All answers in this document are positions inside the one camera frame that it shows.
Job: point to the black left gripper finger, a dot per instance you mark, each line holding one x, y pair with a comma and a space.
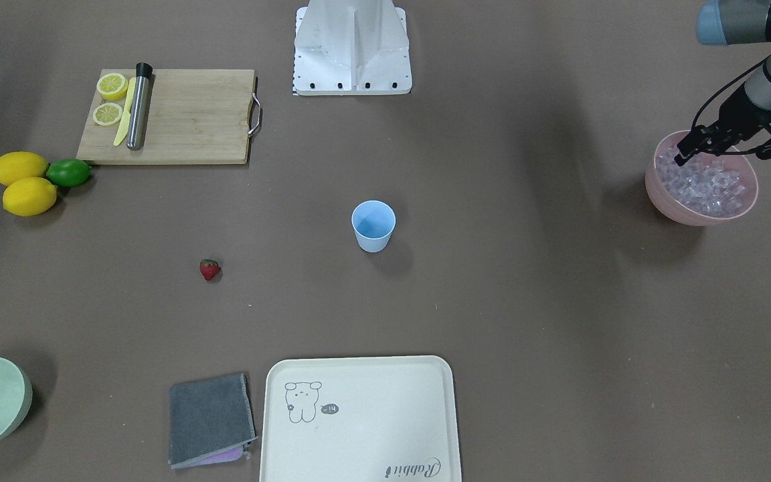
698, 140

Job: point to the lemon half lower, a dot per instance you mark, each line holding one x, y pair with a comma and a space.
107, 114

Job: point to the yellow lemon upper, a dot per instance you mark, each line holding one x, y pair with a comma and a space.
17, 165

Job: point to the bamboo cutting board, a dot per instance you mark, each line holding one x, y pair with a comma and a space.
195, 116

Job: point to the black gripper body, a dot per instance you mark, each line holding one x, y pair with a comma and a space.
735, 112

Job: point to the green lime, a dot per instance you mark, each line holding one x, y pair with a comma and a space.
68, 173

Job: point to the grey folded cloth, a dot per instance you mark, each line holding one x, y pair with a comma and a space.
210, 421

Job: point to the light blue plastic cup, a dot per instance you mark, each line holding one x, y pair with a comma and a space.
373, 222

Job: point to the yellow plastic knife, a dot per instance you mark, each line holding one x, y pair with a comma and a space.
125, 119

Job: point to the pile of ice cubes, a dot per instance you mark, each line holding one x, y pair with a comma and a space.
705, 184

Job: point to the lemon half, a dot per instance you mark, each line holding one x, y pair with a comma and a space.
112, 86
107, 114

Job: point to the red strawberry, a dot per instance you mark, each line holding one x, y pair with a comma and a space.
209, 269

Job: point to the pink bowl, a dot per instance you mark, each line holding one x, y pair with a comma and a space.
675, 211

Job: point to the cream rabbit tray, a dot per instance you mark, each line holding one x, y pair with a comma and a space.
360, 419

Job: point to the lemon half upper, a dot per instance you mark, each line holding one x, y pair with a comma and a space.
112, 86

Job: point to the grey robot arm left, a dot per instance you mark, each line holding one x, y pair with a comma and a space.
725, 23

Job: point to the steel muddler rod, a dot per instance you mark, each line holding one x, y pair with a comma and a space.
139, 107

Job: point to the yellow lemon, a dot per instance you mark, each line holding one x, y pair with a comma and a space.
17, 165
29, 196

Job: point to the yellow lemon lower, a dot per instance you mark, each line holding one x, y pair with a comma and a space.
29, 196

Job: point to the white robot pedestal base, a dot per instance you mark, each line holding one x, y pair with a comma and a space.
345, 48

